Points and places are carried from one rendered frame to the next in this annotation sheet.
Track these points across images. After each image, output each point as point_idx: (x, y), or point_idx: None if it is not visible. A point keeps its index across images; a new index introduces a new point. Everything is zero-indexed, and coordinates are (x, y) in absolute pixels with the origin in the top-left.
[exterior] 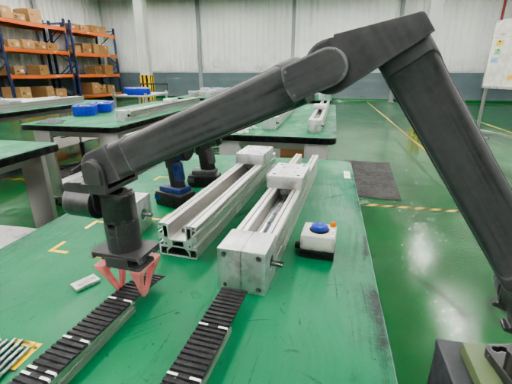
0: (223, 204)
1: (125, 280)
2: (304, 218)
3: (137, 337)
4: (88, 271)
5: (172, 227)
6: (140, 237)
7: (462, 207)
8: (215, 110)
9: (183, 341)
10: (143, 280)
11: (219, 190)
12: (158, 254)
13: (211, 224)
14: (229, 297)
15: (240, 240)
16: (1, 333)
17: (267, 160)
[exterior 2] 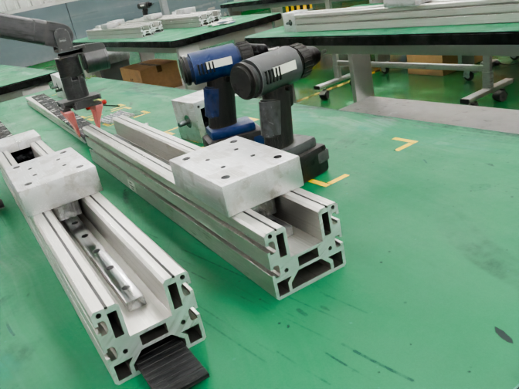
0: (103, 143)
1: (98, 126)
2: (22, 237)
3: (64, 144)
4: (158, 127)
5: (117, 126)
6: (66, 93)
7: None
8: None
9: None
10: (69, 121)
11: (165, 152)
12: (66, 113)
13: (96, 147)
14: None
15: (20, 136)
16: (136, 117)
17: (191, 193)
